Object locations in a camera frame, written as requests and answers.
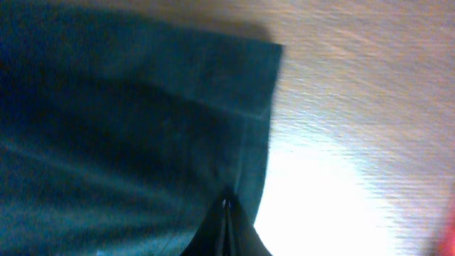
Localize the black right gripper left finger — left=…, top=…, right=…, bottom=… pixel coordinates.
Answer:
left=181, top=193, right=226, bottom=256

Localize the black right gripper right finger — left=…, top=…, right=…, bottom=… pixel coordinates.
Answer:
left=224, top=191, right=272, bottom=256

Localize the dark green t-shirt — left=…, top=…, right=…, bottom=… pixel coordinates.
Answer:
left=1, top=1, right=283, bottom=255

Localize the red t-shirt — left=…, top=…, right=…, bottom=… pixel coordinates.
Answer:
left=434, top=210, right=455, bottom=256

